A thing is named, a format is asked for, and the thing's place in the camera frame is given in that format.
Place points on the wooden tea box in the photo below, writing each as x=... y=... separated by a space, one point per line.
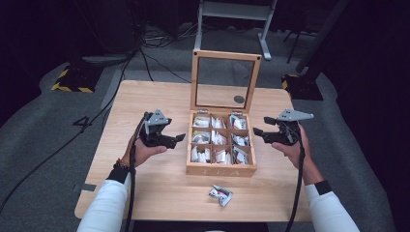
x=222 y=169

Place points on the black tripod legs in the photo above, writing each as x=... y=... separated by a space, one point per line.
x=295 y=45

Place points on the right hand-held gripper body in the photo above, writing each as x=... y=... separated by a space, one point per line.
x=289 y=133

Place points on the grey round table grommet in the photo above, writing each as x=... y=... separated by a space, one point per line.
x=239 y=99

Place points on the person's right hand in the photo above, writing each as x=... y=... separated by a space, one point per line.
x=296 y=153

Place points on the dark slanted pole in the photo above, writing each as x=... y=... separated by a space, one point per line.
x=322 y=35

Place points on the single tea bag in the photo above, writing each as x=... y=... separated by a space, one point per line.
x=221 y=195

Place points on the black yellow striped base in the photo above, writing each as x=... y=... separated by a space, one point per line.
x=77 y=79
x=303 y=87

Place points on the group of tea packets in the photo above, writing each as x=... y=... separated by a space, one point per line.
x=219 y=139

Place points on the grey tape strip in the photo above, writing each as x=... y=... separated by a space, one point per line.
x=84 y=187

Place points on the white metal stand frame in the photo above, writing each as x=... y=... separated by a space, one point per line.
x=233 y=9

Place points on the person's left hand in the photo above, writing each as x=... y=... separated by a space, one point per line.
x=140 y=154

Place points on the grey flat stand base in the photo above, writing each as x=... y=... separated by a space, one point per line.
x=106 y=59

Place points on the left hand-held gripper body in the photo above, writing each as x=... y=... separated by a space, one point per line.
x=153 y=132

